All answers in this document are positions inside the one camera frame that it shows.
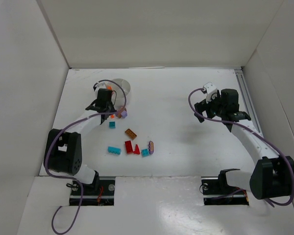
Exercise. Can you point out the aluminium rail right side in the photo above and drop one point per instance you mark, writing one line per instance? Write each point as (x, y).
(247, 99)

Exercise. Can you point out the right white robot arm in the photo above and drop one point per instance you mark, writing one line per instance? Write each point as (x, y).
(273, 176)

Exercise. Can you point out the small teal square lego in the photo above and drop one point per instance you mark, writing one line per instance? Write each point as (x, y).
(112, 125)

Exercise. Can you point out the red sloped lego piece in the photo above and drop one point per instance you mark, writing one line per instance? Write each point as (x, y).
(136, 150)

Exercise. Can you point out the white round divided container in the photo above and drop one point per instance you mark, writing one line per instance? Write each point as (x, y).
(121, 88)

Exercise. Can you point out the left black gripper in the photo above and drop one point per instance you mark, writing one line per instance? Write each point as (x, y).
(98, 107)

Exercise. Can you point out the brown flat lego plate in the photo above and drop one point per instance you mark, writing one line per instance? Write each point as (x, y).
(130, 134)

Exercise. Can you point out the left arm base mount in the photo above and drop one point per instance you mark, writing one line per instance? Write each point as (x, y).
(101, 195)

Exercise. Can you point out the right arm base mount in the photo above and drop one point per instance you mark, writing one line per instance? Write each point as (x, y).
(216, 195)

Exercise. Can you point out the red rectangular lego brick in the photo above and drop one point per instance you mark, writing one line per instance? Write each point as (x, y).
(128, 147)

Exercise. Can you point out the teal square lego brick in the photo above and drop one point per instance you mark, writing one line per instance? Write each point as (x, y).
(145, 152)

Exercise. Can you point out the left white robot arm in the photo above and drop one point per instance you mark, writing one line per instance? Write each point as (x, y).
(63, 155)

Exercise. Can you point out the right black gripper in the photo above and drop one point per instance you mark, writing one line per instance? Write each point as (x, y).
(205, 109)

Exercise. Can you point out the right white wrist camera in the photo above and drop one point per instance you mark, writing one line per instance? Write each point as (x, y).
(211, 91)

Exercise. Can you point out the purple oval lego plate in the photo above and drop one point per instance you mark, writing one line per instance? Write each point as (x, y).
(151, 147)

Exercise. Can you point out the long teal lego brick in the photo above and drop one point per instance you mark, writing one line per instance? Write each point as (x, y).
(114, 150)

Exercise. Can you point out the purple brown lego assembly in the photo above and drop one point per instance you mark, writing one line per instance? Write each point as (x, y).
(121, 113)

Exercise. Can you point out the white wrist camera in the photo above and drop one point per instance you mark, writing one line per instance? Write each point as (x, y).
(211, 91)
(99, 85)

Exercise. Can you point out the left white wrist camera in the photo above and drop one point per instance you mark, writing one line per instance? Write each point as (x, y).
(99, 85)

